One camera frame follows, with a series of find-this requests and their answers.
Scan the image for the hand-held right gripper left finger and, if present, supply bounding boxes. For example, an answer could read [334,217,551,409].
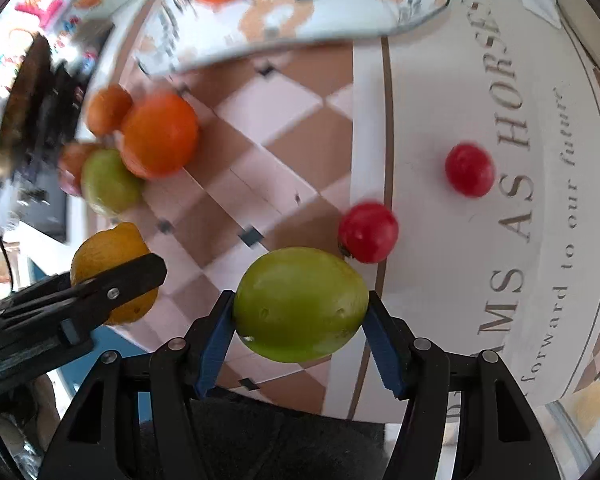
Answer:
[37,289,238,480]

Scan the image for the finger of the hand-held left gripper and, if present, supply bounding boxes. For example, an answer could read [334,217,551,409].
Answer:
[0,253,167,335]

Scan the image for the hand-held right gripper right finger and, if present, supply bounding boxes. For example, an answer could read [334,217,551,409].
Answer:
[362,290,563,480]

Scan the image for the large yellow citrus fruit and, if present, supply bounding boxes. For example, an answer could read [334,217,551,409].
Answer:
[70,221,159,326]

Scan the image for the large green fruit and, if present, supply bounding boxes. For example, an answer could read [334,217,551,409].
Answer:
[232,246,370,363]

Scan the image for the small green fruit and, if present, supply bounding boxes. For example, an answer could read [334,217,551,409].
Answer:
[80,148,146,217]

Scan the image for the small red plum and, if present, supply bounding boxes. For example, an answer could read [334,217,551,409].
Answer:
[445,142,496,198]
[338,202,400,264]

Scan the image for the dark red passion fruit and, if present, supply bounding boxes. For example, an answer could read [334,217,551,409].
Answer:
[57,141,98,197]

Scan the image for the large bright orange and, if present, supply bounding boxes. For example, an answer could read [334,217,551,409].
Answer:
[117,91,200,181]

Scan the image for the dark orange tangerine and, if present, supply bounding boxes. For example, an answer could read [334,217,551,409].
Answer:
[86,85,133,137]

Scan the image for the white patterned plate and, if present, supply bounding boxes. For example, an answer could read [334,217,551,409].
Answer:
[135,0,453,78]

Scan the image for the dark grey clothing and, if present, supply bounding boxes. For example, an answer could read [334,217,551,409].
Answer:
[135,390,406,480]

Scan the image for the black gas stove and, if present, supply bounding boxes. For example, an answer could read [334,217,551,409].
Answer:
[0,65,88,241]

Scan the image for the black frying pan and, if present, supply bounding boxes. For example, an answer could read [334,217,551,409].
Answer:
[0,35,56,161]

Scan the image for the colourful wall stickers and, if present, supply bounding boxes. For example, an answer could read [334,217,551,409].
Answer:
[0,0,111,96]

